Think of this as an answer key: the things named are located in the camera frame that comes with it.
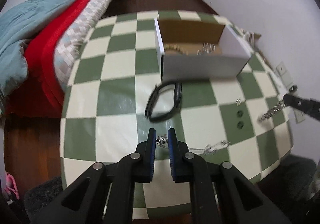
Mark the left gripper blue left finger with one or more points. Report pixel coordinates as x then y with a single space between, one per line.
147 150

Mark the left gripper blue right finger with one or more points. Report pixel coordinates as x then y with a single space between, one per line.
177 150

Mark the black smartwatch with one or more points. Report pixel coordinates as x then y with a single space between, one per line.
164 101

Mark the black charger plug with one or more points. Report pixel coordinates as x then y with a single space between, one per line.
293 89

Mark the green white checkered tablecloth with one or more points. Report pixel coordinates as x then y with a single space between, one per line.
103 113

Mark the white cardboard box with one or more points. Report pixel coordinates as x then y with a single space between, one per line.
192 50

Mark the red bed sheet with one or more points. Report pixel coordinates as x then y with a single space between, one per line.
40 92

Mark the checkered patterned mattress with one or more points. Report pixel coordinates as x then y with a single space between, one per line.
67 49

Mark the pink slipper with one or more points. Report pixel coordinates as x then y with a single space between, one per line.
11 187

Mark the teal blue duvet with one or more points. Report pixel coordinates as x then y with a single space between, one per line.
18 25

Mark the wall power sockets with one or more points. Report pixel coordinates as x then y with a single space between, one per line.
287 81

